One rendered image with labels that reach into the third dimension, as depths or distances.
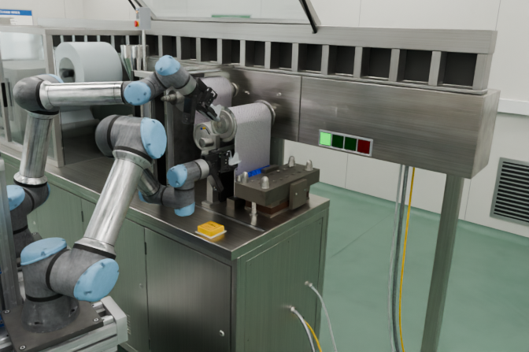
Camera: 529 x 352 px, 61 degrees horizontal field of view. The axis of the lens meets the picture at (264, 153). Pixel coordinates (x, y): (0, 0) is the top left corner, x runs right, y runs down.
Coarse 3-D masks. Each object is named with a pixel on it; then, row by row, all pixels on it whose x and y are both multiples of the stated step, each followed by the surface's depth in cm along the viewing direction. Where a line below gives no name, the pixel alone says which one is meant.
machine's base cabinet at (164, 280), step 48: (144, 240) 191; (288, 240) 183; (144, 288) 198; (192, 288) 177; (240, 288) 162; (288, 288) 190; (144, 336) 206; (192, 336) 183; (240, 336) 168; (288, 336) 199
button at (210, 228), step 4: (204, 224) 168; (208, 224) 168; (212, 224) 168; (216, 224) 168; (220, 224) 168; (200, 228) 166; (204, 228) 165; (208, 228) 165; (212, 228) 165; (216, 228) 165; (220, 228) 167; (204, 232) 165; (208, 232) 163; (212, 232) 163; (216, 232) 165
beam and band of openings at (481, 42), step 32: (160, 32) 248; (192, 32) 233; (224, 32) 219; (256, 32) 207; (288, 32) 196; (320, 32) 187; (352, 32) 178; (384, 32) 170; (416, 32) 162; (448, 32) 156; (480, 32) 149; (224, 64) 225; (256, 64) 220; (288, 64) 208; (320, 64) 198; (352, 64) 188; (384, 64) 180; (416, 64) 172; (448, 64) 165; (480, 64) 152
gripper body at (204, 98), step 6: (198, 78) 168; (198, 84) 169; (204, 84) 171; (198, 90) 170; (204, 90) 172; (210, 90) 172; (186, 96) 167; (198, 96) 170; (204, 96) 171; (210, 96) 174; (216, 96) 175; (198, 102) 170; (204, 102) 171; (210, 102) 175; (198, 108) 174; (204, 108) 171
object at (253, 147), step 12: (252, 132) 192; (264, 132) 199; (240, 144) 187; (252, 144) 193; (264, 144) 200; (240, 156) 188; (252, 156) 195; (264, 156) 202; (240, 168) 190; (252, 168) 196
